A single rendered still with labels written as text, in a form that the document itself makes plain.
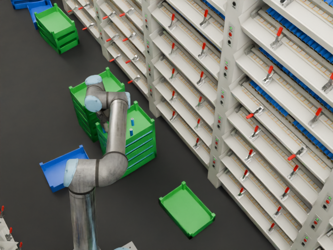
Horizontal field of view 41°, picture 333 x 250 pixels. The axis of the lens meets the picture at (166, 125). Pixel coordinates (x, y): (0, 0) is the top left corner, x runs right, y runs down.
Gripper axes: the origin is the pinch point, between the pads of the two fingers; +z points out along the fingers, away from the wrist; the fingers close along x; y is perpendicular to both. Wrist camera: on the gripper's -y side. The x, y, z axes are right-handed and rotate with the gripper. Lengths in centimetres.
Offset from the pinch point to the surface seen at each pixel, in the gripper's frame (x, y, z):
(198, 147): -46, -17, 34
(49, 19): -29, 148, -11
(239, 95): -43, -65, -35
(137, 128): -16.9, 3.0, 11.3
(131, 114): -20.6, 14.1, 8.3
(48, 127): 20, 70, 27
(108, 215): 23, -11, 49
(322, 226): -39, -120, 8
